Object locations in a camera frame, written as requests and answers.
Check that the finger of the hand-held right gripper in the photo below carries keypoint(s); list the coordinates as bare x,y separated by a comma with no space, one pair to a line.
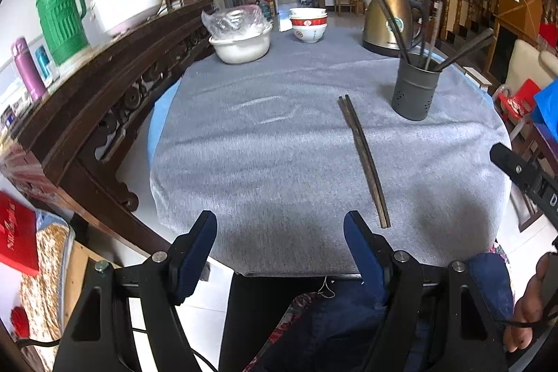
516,169

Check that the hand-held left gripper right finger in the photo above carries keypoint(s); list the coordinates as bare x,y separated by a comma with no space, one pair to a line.
362,254

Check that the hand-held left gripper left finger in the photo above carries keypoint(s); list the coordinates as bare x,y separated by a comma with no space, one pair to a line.
196,258

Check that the dark wooden chopstick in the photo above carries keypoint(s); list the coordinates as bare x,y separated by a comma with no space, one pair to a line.
371,162
366,163

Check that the grey metal chopstick holder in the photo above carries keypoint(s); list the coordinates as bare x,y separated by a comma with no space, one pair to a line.
414,93

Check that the bunch of dark chopsticks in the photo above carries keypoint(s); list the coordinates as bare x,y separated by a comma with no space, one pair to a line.
468,48

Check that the person's right hand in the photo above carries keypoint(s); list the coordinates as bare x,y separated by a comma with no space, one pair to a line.
534,302

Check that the red plastic chair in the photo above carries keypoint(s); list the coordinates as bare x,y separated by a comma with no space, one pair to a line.
523,93

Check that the person's navy trousers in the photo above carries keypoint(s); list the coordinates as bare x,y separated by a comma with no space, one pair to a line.
340,332

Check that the small white stool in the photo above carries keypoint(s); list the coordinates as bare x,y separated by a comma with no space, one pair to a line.
477,76

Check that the cream sofa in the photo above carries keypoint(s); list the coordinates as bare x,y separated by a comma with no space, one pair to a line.
527,58

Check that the grey tablecloth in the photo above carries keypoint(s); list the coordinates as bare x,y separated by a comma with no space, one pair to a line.
270,158

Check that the light blue table cover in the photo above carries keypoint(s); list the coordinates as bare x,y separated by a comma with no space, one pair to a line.
159,119

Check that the patterned brown cloth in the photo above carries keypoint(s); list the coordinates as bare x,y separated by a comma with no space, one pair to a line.
48,267

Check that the wooden stair railing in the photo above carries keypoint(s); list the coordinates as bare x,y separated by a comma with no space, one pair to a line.
471,6

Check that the red flat box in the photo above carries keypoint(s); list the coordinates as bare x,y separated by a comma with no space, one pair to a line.
15,232

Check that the carved dark wooden sideboard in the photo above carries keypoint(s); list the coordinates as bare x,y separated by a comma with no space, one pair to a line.
109,93

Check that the bronze electric kettle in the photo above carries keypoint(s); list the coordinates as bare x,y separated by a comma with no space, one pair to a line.
388,23

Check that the white plastic basin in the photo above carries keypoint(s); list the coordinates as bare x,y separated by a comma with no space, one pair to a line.
239,49

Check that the white bowl red pattern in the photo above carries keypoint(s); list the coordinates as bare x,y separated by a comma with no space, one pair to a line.
307,17
308,34

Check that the clear plastic bag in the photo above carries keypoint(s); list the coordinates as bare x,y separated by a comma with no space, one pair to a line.
231,23

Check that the blue drink bottle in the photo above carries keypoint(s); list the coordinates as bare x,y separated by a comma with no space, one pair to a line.
42,62

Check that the purple drink bottle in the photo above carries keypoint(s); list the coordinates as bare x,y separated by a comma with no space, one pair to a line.
28,71

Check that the white rice cooker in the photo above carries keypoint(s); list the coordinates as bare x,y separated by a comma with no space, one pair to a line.
126,3

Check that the green thermos flask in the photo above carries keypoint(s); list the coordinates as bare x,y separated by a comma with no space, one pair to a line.
61,23

